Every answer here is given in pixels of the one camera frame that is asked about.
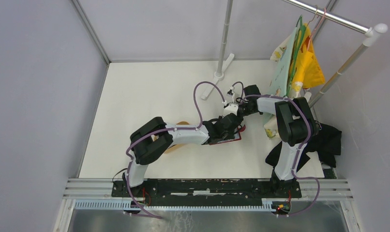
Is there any metal clothes rack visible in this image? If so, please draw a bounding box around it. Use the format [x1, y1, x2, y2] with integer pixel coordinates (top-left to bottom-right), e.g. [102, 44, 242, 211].
[200, 0, 389, 113]

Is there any red card holder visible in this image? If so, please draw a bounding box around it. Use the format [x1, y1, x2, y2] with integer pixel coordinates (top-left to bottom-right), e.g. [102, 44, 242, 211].
[210, 125, 246, 145]

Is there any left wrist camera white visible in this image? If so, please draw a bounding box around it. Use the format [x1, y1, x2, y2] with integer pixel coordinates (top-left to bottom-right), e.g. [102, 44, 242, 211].
[222, 102, 239, 116]

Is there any black cloth pile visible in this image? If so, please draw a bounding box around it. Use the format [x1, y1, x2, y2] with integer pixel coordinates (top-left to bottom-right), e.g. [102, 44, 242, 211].
[265, 121, 342, 171]

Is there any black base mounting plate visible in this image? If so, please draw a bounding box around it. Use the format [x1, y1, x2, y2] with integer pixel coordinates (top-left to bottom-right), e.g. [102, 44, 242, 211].
[111, 178, 302, 206]

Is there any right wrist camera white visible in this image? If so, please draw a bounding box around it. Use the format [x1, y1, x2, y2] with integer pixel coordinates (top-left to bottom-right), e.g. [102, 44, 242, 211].
[226, 86, 236, 99]

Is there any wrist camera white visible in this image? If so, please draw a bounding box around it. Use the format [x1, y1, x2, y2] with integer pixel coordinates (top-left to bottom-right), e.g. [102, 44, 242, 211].
[226, 86, 236, 99]
[222, 102, 239, 116]

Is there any green patterned hanging garment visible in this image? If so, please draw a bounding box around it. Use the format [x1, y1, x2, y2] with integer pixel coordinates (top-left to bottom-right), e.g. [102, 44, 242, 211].
[263, 15, 306, 140]

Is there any white cable duct strip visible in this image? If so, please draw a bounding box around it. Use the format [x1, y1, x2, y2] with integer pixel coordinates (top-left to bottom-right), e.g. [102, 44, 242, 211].
[74, 200, 274, 212]

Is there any wooden tray with cards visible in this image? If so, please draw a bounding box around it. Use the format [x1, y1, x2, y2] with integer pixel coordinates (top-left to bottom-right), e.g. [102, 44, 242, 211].
[150, 118, 193, 156]

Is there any yellow hanging garment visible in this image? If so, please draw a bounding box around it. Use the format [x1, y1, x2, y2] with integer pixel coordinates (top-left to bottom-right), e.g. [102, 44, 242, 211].
[289, 23, 325, 89]

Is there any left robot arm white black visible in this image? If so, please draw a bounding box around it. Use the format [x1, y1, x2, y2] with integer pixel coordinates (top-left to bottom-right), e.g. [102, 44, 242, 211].
[123, 113, 243, 197]

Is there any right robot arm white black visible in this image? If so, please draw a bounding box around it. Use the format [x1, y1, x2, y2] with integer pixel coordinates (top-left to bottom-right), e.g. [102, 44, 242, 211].
[238, 85, 318, 197]

